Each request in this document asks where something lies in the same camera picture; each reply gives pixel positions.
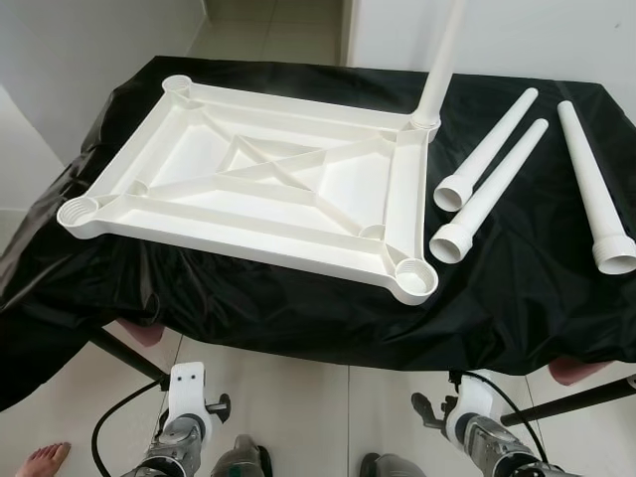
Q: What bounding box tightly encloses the grey robot right foot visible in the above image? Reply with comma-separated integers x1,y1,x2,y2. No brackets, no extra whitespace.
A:
360,452,428,477

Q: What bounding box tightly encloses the black table cloth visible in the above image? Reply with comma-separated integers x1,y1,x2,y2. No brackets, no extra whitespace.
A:
0,55,636,413

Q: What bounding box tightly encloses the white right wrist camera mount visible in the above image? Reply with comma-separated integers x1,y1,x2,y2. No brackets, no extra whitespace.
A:
442,378,496,443

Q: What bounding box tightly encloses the white plastic children table top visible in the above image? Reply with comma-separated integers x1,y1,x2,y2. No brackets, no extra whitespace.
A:
57,75,440,306

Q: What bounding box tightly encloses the grey robot left foot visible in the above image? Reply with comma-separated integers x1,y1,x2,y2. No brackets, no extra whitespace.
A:
211,434,271,477

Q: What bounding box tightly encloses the grey robot foot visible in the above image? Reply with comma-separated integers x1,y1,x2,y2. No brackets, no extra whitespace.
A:
360,452,428,477
211,434,271,477

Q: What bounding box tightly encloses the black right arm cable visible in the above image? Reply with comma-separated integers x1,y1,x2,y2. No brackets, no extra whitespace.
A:
452,371,548,463

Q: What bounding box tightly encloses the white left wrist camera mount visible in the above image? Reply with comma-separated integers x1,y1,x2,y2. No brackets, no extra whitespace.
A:
164,362,216,430

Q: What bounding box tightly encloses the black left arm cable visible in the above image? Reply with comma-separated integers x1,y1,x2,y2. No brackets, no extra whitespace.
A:
91,383,172,477

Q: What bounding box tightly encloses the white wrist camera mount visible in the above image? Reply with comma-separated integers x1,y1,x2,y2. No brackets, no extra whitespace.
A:
442,378,496,443
164,362,216,430

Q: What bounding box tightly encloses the person's bare foot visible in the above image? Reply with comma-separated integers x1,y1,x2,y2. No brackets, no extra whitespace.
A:
15,442,73,477

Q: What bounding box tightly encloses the white plastic table leg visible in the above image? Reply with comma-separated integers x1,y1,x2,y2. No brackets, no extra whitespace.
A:
556,99,636,276
428,118,551,265
433,87,541,213
409,0,468,130

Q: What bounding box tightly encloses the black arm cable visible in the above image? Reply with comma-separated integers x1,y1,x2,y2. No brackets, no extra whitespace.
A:
452,371,548,463
91,383,172,477

